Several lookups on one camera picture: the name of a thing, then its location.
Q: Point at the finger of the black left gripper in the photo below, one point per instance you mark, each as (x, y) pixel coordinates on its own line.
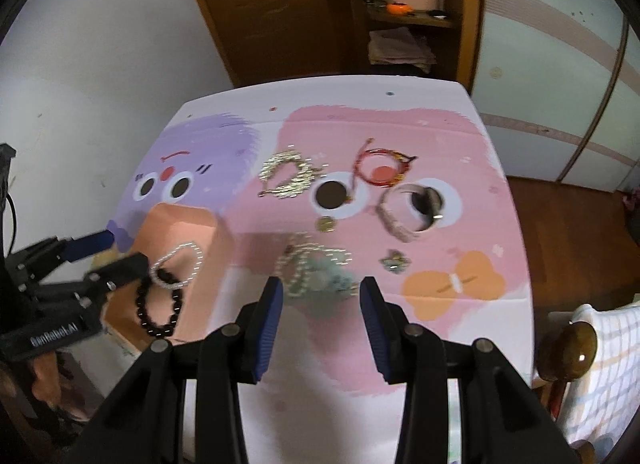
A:
(118, 273)

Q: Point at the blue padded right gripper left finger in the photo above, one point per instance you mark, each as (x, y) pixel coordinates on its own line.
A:
(265, 323)

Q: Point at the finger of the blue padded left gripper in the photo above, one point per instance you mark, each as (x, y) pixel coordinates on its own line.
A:
(87, 246)

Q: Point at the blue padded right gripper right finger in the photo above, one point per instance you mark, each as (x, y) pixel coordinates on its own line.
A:
(380, 326)

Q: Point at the green flower earring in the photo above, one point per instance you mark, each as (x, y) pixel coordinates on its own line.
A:
(342, 282)

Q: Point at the grey flower earring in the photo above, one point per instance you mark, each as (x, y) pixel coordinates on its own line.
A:
(395, 261)

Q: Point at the pink plastic tray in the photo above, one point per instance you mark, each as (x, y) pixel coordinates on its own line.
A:
(189, 250)

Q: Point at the pink smart watch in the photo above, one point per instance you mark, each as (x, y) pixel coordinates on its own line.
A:
(409, 210)

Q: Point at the gold leaf hair comb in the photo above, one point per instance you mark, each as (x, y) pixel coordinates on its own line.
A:
(288, 174)

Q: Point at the left hand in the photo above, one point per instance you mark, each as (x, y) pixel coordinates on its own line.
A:
(55, 389)

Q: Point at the cartoon monster tablecloth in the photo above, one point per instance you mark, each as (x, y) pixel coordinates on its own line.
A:
(322, 400)

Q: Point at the folded cloth on shelf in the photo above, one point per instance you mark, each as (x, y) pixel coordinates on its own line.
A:
(398, 47)

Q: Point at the brown wooden door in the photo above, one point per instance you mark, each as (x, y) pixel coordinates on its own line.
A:
(268, 40)

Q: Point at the light blue wardrobe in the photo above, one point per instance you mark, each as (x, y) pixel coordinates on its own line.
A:
(557, 85)

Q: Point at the orange fruit ornament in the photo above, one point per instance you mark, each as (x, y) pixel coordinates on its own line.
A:
(398, 9)

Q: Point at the wooden corner shelf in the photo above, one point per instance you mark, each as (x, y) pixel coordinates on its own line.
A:
(428, 38)

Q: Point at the wooden bed post knob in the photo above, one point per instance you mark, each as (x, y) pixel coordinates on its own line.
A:
(567, 353)

